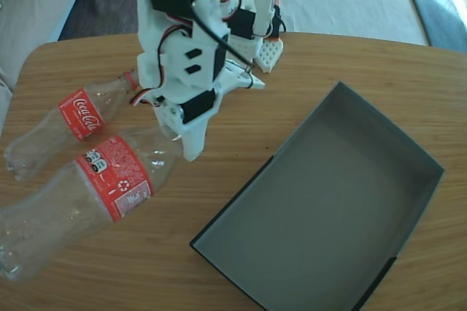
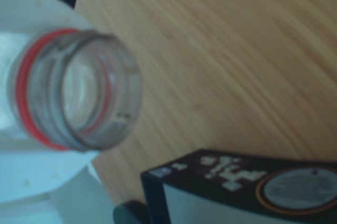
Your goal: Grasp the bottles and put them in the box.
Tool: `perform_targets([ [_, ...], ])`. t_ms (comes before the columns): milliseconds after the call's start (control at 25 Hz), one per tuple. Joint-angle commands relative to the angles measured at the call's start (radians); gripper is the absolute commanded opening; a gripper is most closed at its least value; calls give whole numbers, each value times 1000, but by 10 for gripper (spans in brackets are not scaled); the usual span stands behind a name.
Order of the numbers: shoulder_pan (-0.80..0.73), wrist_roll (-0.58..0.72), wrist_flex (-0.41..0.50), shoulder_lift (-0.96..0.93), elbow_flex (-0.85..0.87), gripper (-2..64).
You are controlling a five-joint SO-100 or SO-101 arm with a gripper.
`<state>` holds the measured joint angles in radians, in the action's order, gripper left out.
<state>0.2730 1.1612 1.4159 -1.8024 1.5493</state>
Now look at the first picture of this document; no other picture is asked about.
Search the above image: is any beige sofa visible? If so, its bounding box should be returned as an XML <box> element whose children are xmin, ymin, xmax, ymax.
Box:
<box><xmin>0</xmin><ymin>0</ymin><xmax>94</xmax><ymax>122</ymax></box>

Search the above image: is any clear bottle script logo label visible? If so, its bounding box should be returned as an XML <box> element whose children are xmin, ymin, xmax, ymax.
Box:
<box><xmin>3</xmin><ymin>69</ymin><xmax>142</xmax><ymax>183</ymax></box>

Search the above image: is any clear bottle black seals label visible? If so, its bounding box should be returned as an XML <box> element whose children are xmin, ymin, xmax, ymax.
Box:
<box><xmin>0</xmin><ymin>124</ymin><xmax>183</xmax><ymax>283</ymax></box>

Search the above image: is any black camera cable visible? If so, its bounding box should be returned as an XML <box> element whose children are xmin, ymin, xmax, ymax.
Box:
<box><xmin>182</xmin><ymin>0</ymin><xmax>256</xmax><ymax>89</ymax></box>

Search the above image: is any blue blanket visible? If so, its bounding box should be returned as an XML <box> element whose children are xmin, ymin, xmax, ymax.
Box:
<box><xmin>395</xmin><ymin>0</ymin><xmax>467</xmax><ymax>53</ymax></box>

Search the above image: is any grey cardboard box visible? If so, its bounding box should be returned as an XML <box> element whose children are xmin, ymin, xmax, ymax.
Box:
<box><xmin>189</xmin><ymin>81</ymin><xmax>445</xmax><ymax>311</ymax></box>

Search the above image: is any orange black clamp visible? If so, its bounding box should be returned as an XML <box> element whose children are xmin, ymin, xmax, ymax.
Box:
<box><xmin>269</xmin><ymin>0</ymin><xmax>284</xmax><ymax>42</ymax></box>

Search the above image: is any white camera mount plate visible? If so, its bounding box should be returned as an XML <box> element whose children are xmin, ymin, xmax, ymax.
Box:
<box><xmin>220</xmin><ymin>59</ymin><xmax>266</xmax><ymax>90</ymax></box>

